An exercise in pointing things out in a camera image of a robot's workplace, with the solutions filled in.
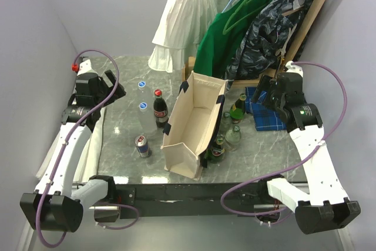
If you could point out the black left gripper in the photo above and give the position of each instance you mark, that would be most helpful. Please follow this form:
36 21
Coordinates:
118 93

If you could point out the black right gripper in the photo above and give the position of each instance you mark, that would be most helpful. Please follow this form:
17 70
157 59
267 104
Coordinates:
264 86

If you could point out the green gold-capped glass bottle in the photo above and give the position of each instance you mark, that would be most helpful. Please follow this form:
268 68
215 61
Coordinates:
238 109

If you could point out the clear water bottle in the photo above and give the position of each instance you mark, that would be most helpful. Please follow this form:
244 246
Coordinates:
147 119
144 94

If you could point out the red bull can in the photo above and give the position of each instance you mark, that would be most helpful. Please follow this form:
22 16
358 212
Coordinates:
142 146

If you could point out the beige canvas tote bag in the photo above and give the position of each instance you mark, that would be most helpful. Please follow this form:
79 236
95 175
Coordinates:
193 124

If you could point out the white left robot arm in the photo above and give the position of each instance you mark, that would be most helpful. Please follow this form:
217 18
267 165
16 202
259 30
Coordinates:
54 206

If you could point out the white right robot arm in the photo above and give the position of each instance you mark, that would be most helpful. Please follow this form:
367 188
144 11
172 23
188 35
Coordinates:
326 206

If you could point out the blue plaid shirt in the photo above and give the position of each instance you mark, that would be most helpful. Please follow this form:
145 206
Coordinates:
264 119

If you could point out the clear Chang soda bottle far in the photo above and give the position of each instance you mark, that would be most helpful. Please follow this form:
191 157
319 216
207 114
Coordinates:
226 123

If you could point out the clear chang soda bottle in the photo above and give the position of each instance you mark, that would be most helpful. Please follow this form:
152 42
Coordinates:
226 123
232 138

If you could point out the dark cola bottle red cap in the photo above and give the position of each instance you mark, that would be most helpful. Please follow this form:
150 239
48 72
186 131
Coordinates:
160 109

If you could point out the clear Chang soda bottle near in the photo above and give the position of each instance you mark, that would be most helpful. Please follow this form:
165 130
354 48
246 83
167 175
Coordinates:
232 138

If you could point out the dark patterned garment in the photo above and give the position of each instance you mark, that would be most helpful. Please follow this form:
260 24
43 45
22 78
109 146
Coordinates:
267 40

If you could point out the green garment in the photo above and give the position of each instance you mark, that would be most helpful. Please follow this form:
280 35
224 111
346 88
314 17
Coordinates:
216 50

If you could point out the green hanger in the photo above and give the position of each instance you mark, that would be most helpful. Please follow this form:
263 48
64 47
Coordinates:
244 9

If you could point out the green beer bottle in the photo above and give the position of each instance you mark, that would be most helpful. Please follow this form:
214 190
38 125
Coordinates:
216 150

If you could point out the folded white cloth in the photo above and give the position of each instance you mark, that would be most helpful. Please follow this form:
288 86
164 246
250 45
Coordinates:
89 159

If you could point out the white pleated skirt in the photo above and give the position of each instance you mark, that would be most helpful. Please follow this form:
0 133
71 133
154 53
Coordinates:
181 29

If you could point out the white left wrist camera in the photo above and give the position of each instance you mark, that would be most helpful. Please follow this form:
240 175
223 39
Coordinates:
83 67

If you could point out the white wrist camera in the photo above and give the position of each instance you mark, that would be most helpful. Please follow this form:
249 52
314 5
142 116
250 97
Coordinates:
290 67
83 67

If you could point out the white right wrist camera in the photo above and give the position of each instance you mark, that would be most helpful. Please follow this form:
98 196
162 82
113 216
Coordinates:
290 67

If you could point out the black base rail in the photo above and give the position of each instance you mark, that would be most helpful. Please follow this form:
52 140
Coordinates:
188 199

